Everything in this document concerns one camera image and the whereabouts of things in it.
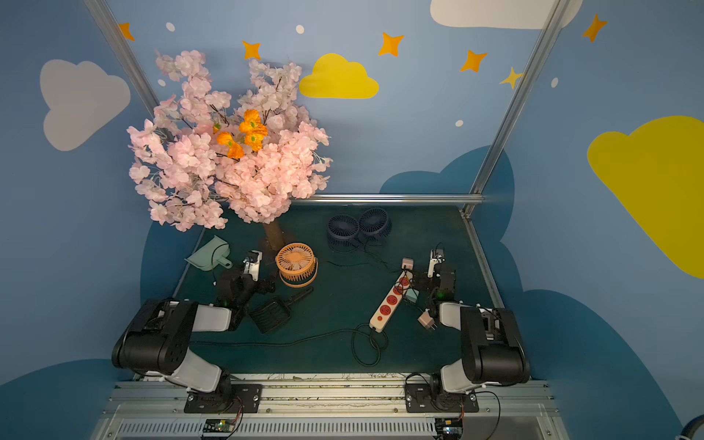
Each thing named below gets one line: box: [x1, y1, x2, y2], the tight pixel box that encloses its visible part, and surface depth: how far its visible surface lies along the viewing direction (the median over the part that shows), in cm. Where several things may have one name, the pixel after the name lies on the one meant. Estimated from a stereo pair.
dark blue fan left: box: [327, 214, 360, 252], surface depth 106 cm
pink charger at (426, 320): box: [418, 308, 438, 331], surface depth 88 cm
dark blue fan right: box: [358, 207, 392, 242], surface depth 107 cm
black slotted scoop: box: [249, 286, 314, 334], surface depth 92 cm
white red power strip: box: [369, 270, 413, 333], surface depth 92 cm
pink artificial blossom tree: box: [127, 49, 333, 255], surface depth 65 cm
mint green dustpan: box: [184, 234, 233, 272], surface depth 110 cm
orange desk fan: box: [275, 242, 319, 288], surface depth 97 cm
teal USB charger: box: [405, 287, 419, 304], surface depth 95 cm
